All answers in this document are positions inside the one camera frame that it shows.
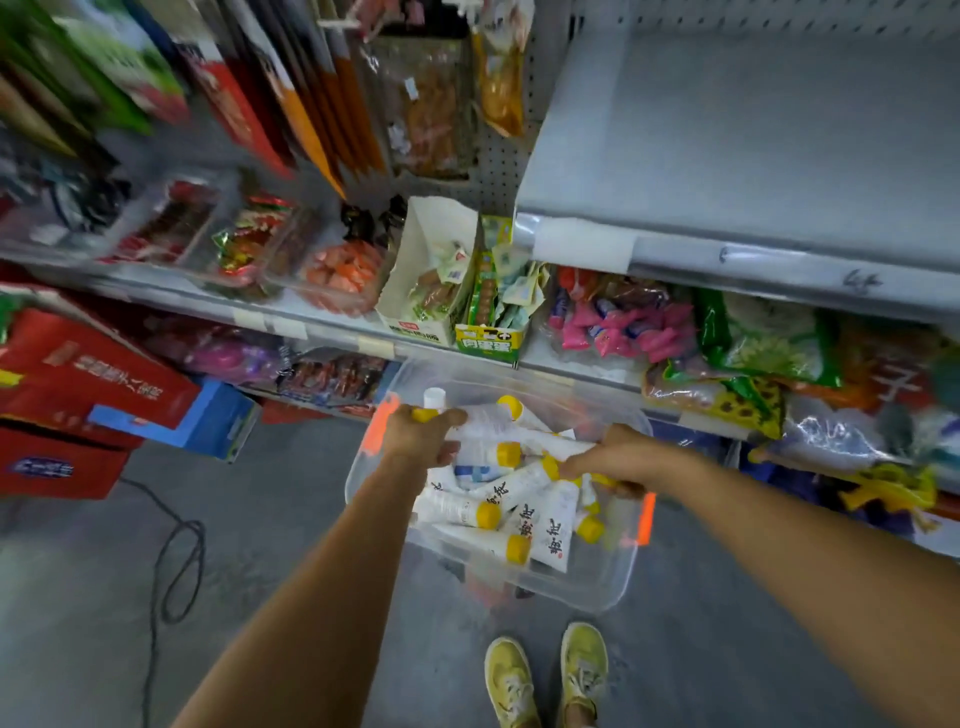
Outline person's left hand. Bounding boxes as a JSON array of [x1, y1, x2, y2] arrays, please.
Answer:
[[378, 405, 468, 477]]

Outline person's right hand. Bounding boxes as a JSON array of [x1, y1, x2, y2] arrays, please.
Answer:
[[558, 423, 680, 500]]

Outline white cream tube yellow cap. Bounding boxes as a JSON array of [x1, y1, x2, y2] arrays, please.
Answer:
[[411, 406, 526, 444], [471, 454, 564, 510]]

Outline person's left forearm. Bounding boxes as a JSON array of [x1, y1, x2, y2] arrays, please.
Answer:
[[171, 450, 430, 728]]

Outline person's right forearm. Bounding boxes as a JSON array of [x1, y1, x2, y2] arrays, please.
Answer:
[[660, 444, 960, 728]]

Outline pile of white yellow-capped tubes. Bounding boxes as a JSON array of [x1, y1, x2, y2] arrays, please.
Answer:
[[411, 387, 624, 575]]

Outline clear tray of red sausages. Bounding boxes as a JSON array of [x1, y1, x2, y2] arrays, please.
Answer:
[[277, 352, 390, 410]]

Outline bag of pink packets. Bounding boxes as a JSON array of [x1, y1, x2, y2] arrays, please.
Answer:
[[543, 266, 699, 369]]

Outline green yellow display box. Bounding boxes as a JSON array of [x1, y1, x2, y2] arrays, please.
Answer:
[[454, 216, 552, 367]]

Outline yellow green patterned packet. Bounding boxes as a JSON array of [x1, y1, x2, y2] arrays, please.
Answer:
[[643, 358, 785, 441]]

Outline white cardboard display box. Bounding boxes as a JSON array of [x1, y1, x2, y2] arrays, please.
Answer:
[[375, 196, 481, 348]]

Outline person's right yellow shoe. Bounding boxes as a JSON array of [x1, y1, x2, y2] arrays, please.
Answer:
[[559, 621, 609, 727]]

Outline person's yellow shoe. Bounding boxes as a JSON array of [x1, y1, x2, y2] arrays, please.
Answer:
[[559, 621, 609, 727], [483, 637, 541, 728]]

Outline clear tub of orange snacks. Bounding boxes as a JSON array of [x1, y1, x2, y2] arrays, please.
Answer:
[[258, 225, 391, 318]]

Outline green snack bag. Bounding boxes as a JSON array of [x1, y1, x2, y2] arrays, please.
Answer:
[[693, 288, 843, 389]]

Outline person's left yellow shoe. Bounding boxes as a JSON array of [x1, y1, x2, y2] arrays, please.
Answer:
[[483, 637, 541, 728]]

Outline blue cardboard box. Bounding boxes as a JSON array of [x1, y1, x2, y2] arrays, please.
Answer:
[[87, 377, 261, 463]]

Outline pink wrapped packet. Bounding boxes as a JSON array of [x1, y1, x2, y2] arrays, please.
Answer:
[[150, 318, 290, 385]]

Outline clear plastic bag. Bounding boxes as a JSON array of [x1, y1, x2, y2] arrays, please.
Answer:
[[750, 396, 960, 481]]

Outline clear tub of red-green snacks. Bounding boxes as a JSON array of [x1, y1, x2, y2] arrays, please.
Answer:
[[183, 191, 301, 290]]

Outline yellow plastic toy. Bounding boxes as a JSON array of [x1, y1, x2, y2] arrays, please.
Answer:
[[838, 463, 939, 515]]

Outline orange snack bag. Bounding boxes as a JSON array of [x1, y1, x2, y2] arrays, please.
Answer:
[[795, 315, 950, 414]]

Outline white pegboard panel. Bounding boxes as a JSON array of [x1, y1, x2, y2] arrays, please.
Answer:
[[341, 0, 575, 219]]

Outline hanging clear brown-snack packet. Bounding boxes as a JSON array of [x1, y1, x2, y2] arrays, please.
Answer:
[[361, 33, 481, 180]]

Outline white metal shelf unit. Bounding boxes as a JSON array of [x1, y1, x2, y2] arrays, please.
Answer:
[[0, 0, 960, 496]]

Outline clear tub of dark-red snacks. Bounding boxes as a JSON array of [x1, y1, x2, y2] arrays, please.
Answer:
[[97, 176, 222, 267]]

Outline large red cardboard box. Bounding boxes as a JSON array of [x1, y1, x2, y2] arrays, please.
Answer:
[[0, 283, 202, 501]]

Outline hanging yellow snack packet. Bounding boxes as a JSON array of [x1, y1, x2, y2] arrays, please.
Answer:
[[471, 0, 535, 138]]

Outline row of hanging snack packets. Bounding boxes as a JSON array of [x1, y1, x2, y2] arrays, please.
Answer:
[[0, 0, 387, 200]]

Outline clear plastic bin orange handles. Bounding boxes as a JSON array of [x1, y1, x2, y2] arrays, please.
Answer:
[[345, 358, 658, 615]]

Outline black floor cable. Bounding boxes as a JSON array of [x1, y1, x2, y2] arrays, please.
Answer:
[[118, 477, 207, 728]]

